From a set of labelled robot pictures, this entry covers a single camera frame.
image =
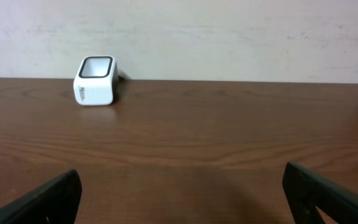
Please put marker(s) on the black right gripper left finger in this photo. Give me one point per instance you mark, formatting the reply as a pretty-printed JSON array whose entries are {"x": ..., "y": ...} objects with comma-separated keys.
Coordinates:
[{"x": 55, "y": 201}]

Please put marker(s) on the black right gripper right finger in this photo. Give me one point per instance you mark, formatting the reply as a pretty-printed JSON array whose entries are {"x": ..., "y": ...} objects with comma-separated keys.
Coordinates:
[{"x": 308, "y": 192}]

